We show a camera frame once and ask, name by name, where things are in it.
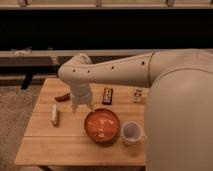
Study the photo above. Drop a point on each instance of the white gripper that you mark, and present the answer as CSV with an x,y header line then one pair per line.
x,y
81,94

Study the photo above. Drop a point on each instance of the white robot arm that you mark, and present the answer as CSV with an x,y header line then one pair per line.
x,y
178,116

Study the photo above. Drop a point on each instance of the red chili pepper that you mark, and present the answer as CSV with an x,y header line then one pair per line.
x,y
63,98

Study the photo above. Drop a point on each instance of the dark red chocolate bar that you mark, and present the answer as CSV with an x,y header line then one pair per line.
x,y
107,96

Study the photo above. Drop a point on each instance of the orange bowl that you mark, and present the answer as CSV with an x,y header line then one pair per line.
x,y
102,125

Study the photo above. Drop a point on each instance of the wooden rail shelf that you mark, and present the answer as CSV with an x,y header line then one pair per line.
x,y
53,57

